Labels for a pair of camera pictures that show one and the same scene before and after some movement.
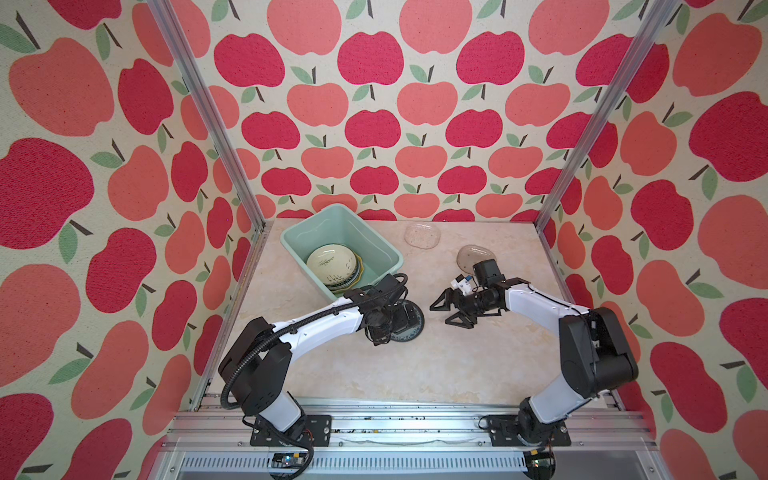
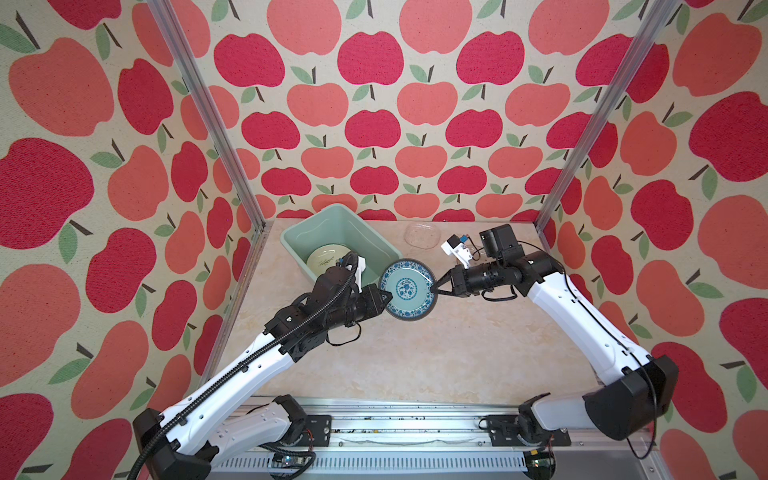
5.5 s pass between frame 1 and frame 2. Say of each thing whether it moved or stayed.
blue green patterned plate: moved
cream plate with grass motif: stayed
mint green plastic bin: stayed
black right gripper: moved
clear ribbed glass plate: stayed
